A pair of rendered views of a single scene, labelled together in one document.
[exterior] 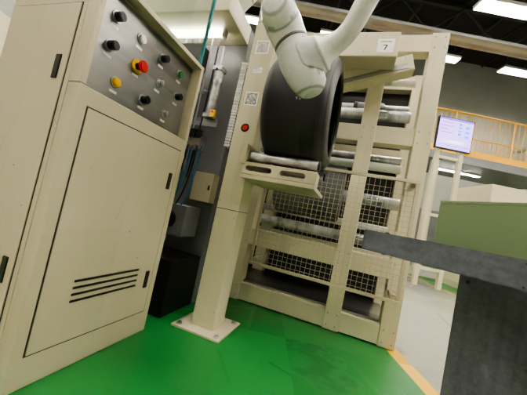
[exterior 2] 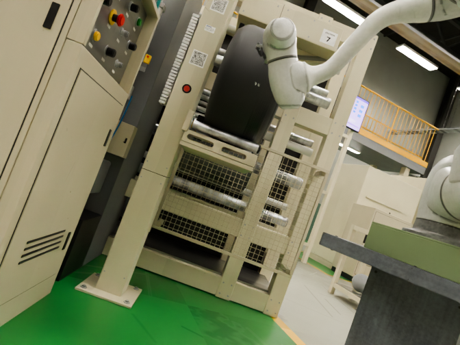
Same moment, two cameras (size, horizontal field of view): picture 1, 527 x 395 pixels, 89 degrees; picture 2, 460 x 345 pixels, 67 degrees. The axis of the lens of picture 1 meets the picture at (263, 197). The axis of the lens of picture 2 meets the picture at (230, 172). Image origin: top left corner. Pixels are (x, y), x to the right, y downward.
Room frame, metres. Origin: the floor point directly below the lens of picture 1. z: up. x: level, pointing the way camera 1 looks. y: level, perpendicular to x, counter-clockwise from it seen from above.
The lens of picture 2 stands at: (-0.31, 0.45, 0.66)
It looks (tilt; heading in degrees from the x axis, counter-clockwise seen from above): 3 degrees up; 339
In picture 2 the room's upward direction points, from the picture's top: 21 degrees clockwise
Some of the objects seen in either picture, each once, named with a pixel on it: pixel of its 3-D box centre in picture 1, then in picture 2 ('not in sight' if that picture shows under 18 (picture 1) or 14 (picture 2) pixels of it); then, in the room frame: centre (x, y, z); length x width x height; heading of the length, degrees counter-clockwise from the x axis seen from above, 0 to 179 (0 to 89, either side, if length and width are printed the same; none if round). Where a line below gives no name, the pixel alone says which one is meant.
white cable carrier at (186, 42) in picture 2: (238, 106); (180, 60); (1.46, 0.24, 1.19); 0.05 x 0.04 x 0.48; 162
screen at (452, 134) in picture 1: (454, 135); (349, 110); (4.46, -2.93, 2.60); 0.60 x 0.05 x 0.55; 89
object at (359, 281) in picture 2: not in sight; (369, 270); (2.57, -2.52, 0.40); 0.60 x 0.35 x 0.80; 179
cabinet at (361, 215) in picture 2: not in sight; (371, 247); (4.41, -4.28, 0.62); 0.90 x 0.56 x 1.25; 89
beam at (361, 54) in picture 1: (343, 56); (287, 30); (1.65, -0.31, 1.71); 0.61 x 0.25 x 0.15; 72
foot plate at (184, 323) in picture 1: (207, 322); (111, 287); (1.47, 0.15, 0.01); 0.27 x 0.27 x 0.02; 72
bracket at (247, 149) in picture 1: (257, 162); (190, 127); (1.46, 0.07, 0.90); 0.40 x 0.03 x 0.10; 162
